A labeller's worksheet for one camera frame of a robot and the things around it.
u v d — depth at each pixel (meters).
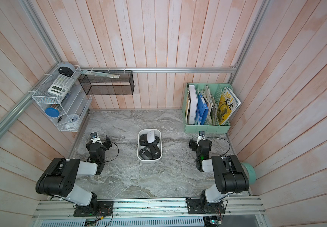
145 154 0.89
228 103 0.98
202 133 0.81
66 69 0.81
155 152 0.88
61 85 0.78
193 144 0.85
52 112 0.77
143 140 0.94
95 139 0.78
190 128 1.03
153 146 0.92
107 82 1.05
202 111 0.95
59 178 0.45
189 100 0.88
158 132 0.99
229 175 0.46
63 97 0.75
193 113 0.98
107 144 0.84
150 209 0.75
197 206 0.73
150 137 0.95
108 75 0.90
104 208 0.73
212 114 0.98
